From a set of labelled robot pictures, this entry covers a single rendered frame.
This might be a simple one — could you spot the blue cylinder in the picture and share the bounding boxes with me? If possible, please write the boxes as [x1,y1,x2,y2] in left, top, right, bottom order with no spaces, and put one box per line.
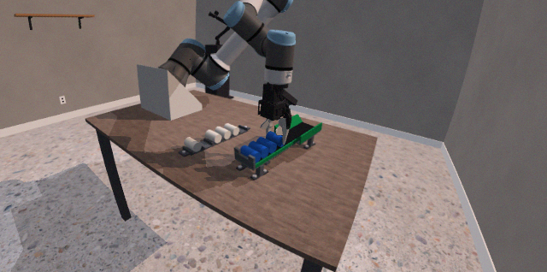
[266,131,284,147]
[256,137,277,154]
[240,145,262,163]
[248,141,269,158]

